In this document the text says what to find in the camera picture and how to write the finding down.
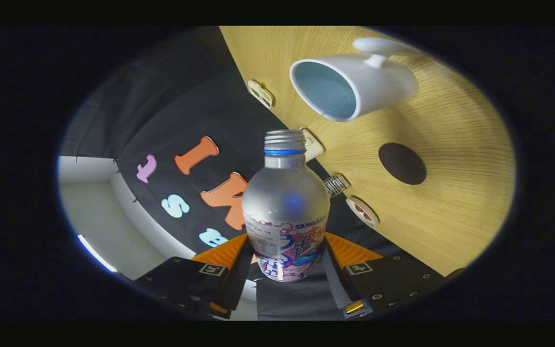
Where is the white toaster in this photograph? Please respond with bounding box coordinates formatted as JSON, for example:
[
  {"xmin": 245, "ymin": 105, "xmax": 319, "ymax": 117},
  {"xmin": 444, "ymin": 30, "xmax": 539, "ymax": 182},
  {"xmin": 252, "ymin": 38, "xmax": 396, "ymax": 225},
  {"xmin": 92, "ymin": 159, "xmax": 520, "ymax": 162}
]
[{"xmin": 301, "ymin": 127, "xmax": 325, "ymax": 162}]

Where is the silver juice bottle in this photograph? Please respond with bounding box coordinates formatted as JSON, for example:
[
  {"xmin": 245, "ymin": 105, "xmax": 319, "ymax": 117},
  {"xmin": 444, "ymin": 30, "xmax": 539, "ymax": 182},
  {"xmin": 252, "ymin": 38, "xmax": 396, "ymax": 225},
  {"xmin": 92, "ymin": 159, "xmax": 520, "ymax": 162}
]
[{"xmin": 242, "ymin": 129, "xmax": 330, "ymax": 282}]

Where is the wooden table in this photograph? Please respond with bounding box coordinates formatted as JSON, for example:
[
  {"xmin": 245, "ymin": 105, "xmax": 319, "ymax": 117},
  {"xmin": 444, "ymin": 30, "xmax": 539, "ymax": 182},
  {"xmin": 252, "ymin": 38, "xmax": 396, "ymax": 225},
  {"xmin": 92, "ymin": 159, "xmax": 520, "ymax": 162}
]
[{"xmin": 219, "ymin": 27, "xmax": 516, "ymax": 278}]

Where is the metal wire holder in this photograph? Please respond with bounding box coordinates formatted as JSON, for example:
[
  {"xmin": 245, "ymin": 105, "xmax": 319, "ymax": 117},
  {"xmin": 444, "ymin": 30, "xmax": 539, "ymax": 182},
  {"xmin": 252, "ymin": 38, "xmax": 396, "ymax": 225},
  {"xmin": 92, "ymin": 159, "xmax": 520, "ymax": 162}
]
[{"xmin": 323, "ymin": 173, "xmax": 350, "ymax": 198}]

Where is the dark brown round coaster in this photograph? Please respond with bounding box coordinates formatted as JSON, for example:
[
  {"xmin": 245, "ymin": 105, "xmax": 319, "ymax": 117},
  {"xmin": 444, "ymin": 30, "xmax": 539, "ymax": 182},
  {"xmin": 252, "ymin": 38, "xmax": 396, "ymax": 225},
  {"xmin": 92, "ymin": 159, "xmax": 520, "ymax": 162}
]
[{"xmin": 378, "ymin": 142, "xmax": 427, "ymax": 186}]

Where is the white round plate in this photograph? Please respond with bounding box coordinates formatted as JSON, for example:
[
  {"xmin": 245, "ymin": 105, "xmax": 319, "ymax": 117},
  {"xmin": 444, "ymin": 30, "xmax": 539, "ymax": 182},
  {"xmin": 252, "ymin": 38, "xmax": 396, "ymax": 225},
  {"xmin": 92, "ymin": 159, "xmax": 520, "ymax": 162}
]
[{"xmin": 345, "ymin": 197, "xmax": 379, "ymax": 228}]

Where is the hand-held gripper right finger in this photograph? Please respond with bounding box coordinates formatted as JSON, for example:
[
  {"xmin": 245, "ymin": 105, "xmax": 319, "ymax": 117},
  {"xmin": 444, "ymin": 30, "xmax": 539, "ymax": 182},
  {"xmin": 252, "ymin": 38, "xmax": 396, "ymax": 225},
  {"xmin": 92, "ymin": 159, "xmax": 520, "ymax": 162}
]
[{"xmin": 323, "ymin": 233, "xmax": 466, "ymax": 320}]

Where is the white divided condiment tray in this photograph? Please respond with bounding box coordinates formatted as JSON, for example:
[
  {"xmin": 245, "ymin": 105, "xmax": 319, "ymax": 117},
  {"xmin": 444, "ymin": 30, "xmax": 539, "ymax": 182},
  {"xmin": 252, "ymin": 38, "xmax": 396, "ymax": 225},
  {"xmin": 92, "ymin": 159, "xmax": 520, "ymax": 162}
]
[{"xmin": 247, "ymin": 80, "xmax": 274, "ymax": 108}]

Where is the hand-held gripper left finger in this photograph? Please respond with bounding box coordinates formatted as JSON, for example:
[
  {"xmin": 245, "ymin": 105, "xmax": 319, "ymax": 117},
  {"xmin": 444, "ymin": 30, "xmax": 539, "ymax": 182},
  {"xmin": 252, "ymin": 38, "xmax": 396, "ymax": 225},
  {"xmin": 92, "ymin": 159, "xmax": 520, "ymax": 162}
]
[{"xmin": 133, "ymin": 233, "xmax": 255, "ymax": 320}]

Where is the white cup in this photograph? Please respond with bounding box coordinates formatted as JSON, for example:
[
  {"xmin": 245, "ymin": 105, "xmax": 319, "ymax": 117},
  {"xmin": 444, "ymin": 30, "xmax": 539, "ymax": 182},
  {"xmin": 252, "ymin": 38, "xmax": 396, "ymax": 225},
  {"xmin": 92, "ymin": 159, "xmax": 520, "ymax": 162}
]
[{"xmin": 289, "ymin": 37, "xmax": 420, "ymax": 122}]

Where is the ceiling light panel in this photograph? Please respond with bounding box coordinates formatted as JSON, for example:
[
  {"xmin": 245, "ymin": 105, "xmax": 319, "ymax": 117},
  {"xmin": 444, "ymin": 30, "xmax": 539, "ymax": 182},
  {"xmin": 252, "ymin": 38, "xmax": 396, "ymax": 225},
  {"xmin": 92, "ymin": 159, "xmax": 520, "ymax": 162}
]
[{"xmin": 77, "ymin": 234, "xmax": 118, "ymax": 273}]

